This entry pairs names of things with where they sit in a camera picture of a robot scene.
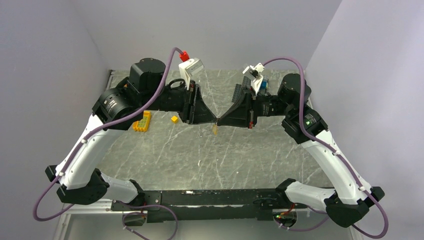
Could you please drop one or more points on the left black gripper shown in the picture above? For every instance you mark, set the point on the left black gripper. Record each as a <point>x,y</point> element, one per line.
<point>200,113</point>

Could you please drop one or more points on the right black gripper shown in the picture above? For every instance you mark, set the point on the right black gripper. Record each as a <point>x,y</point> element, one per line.
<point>238,114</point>

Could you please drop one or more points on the yellow key tag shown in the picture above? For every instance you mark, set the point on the yellow key tag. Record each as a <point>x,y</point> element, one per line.
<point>215,129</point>

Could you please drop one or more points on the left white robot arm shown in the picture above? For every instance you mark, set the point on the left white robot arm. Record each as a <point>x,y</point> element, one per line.
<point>80,181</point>

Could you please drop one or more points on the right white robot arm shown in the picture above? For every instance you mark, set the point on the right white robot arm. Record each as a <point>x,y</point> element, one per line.
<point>350,197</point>

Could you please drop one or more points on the small yellow cube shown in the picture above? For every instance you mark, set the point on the small yellow cube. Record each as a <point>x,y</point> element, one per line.
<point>175,119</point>

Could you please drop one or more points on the grey and blue lego stack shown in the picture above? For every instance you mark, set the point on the grey and blue lego stack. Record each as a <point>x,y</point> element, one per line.
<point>246,83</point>

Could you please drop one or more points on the yellow window toy block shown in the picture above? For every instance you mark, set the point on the yellow window toy block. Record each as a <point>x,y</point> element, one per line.
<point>143,124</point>

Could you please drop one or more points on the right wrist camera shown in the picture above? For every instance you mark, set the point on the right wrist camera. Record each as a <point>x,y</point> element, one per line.
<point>254,74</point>

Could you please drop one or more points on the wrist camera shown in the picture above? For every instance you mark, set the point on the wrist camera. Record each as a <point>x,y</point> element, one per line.
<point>189,67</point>
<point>254,74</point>

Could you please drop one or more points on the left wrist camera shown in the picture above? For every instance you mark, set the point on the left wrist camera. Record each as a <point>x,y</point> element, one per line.
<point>189,67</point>

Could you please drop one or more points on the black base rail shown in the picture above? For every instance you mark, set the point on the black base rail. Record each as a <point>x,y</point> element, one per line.
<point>261,204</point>

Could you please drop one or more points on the aluminium frame rail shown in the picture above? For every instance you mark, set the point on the aluminium frame rail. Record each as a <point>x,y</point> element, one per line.
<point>101,207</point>

